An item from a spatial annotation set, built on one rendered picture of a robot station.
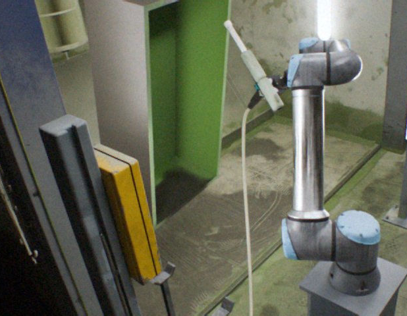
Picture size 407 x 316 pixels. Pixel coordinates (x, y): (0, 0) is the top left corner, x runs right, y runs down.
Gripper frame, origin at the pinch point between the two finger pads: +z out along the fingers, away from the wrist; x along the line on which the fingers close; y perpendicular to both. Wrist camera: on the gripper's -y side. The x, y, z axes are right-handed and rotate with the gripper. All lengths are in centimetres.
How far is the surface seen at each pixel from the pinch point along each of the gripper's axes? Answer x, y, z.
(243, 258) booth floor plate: -66, 94, 3
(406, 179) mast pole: -71, 48, -100
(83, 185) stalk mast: -34, -84, 104
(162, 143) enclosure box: 19, 88, 19
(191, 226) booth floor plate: -32, 129, 11
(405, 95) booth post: -19, 70, -171
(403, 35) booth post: 18, 42, -169
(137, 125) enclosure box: 11, 23, 52
